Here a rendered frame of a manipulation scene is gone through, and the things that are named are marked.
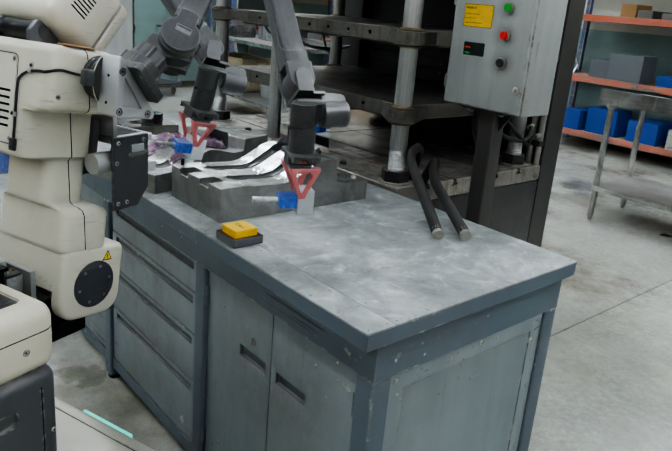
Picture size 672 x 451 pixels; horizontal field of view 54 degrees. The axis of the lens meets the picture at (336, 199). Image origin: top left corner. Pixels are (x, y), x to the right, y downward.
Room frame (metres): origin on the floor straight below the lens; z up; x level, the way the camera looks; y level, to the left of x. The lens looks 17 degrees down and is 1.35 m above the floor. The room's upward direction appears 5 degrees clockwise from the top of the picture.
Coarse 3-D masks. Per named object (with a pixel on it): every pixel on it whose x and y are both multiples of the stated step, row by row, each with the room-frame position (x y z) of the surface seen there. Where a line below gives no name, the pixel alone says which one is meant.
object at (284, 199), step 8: (280, 192) 1.38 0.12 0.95; (288, 192) 1.38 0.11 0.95; (312, 192) 1.36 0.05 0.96; (256, 200) 1.35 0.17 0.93; (264, 200) 1.35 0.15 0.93; (272, 200) 1.36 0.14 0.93; (280, 200) 1.35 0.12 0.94; (288, 200) 1.35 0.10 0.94; (296, 200) 1.36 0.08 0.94; (304, 200) 1.36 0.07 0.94; (312, 200) 1.37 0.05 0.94; (296, 208) 1.36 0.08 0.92; (304, 208) 1.36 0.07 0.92; (312, 208) 1.37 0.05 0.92
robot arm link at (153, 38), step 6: (150, 36) 1.31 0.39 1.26; (156, 36) 1.32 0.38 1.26; (150, 42) 1.30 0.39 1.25; (156, 42) 1.31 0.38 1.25; (168, 60) 1.32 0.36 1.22; (174, 60) 1.32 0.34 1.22; (180, 60) 1.31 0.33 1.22; (186, 60) 1.31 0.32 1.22; (168, 66) 1.33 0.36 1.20; (174, 66) 1.33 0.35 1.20; (180, 66) 1.34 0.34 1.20; (186, 66) 1.35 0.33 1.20; (180, 72) 1.35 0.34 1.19; (186, 72) 1.34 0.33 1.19
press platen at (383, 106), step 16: (336, 64) 3.46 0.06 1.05; (256, 80) 2.89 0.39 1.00; (320, 80) 2.74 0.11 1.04; (336, 80) 2.79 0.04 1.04; (352, 80) 2.84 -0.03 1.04; (368, 80) 2.89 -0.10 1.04; (384, 80) 2.95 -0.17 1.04; (416, 80) 3.06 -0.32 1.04; (352, 96) 2.42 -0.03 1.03; (368, 96) 2.37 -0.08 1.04; (384, 96) 2.41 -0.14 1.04; (416, 96) 2.48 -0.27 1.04; (432, 96) 2.53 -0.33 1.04; (384, 112) 2.22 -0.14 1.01; (400, 112) 2.12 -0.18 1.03; (416, 112) 2.14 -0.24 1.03; (432, 112) 2.32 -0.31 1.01; (448, 112) 2.37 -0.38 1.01; (464, 112) 2.44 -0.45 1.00; (512, 128) 2.47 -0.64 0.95; (528, 128) 2.62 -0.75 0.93; (528, 144) 2.54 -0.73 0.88
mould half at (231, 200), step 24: (264, 144) 1.94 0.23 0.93; (264, 168) 1.80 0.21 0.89; (336, 168) 1.80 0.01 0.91; (192, 192) 1.66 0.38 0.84; (216, 192) 1.57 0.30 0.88; (240, 192) 1.59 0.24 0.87; (264, 192) 1.64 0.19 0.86; (336, 192) 1.80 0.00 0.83; (360, 192) 1.87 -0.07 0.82; (216, 216) 1.56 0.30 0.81; (240, 216) 1.59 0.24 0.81
